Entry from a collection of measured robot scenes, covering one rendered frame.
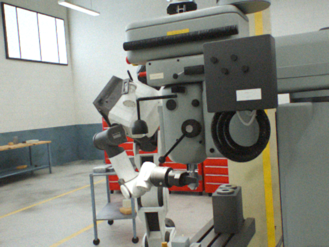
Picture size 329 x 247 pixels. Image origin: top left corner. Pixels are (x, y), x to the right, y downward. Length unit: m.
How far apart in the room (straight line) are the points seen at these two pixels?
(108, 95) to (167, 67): 0.64
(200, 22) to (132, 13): 10.82
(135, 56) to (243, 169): 2.01
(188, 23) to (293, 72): 0.42
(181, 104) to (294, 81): 0.42
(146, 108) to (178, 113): 0.50
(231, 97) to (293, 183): 0.37
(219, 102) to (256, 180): 2.22
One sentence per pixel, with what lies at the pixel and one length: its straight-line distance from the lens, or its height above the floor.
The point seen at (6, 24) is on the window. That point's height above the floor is 4.06.
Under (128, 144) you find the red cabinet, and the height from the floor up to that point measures 0.92.
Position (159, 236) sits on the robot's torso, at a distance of 2.45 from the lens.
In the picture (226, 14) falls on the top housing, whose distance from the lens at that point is 1.42.
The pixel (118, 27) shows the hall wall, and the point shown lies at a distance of 12.42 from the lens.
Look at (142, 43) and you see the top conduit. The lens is 1.49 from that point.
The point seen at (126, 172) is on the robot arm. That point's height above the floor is 1.23.
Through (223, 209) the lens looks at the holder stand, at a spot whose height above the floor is 1.02.
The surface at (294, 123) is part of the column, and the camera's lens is 1.31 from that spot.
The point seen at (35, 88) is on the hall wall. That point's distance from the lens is 11.92.
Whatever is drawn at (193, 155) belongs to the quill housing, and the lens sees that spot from 1.50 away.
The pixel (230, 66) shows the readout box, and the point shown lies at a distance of 1.14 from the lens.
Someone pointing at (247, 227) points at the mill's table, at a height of 0.90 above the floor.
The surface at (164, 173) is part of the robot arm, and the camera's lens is 1.63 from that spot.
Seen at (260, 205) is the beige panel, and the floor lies 0.67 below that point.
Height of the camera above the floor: 1.54
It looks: 3 degrees down
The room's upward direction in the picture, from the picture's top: 4 degrees counter-clockwise
